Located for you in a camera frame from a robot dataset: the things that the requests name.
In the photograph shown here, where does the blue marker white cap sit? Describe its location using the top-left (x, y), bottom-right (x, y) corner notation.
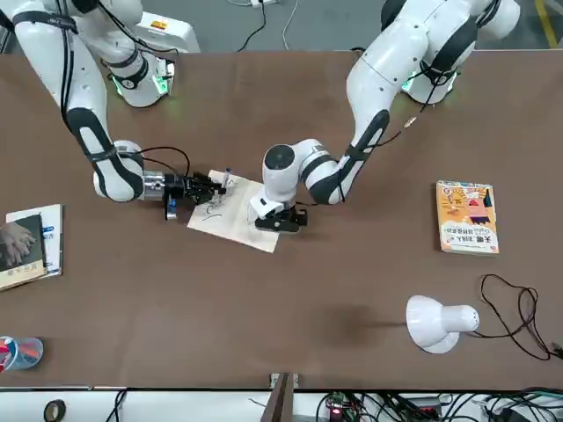
top-left (0, 337), bottom-right (18, 371)

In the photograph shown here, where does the orange illustrated book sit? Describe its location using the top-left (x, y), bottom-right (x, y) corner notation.
top-left (435, 178), bottom-right (501, 258)

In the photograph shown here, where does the black lamp cable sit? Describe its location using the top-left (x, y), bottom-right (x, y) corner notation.
top-left (472, 273), bottom-right (563, 361)

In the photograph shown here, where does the aluminium frame post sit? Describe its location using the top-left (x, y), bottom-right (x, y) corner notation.
top-left (263, 372), bottom-right (300, 422)

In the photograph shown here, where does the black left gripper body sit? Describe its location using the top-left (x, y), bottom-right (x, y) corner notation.
top-left (263, 208), bottom-right (297, 234)

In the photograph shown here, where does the white box orange label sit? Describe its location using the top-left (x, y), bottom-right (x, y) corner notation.
top-left (140, 11), bottom-right (201, 54)

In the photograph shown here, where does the white desk lamp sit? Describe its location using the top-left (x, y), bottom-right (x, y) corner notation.
top-left (404, 294), bottom-right (481, 356)

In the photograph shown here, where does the lined paper notebook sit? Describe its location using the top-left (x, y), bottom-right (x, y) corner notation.
top-left (186, 169), bottom-right (291, 255)

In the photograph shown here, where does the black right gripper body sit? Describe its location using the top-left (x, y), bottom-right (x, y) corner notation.
top-left (163, 172), bottom-right (197, 204)

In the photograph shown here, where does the clear pen cup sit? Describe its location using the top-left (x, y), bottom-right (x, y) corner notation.
top-left (0, 336), bottom-right (45, 373)

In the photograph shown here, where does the green circuit board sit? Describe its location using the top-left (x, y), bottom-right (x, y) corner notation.
top-left (325, 390), bottom-right (353, 422)

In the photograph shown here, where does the black tape roll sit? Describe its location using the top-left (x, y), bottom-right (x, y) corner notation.
top-left (43, 399), bottom-right (67, 422)

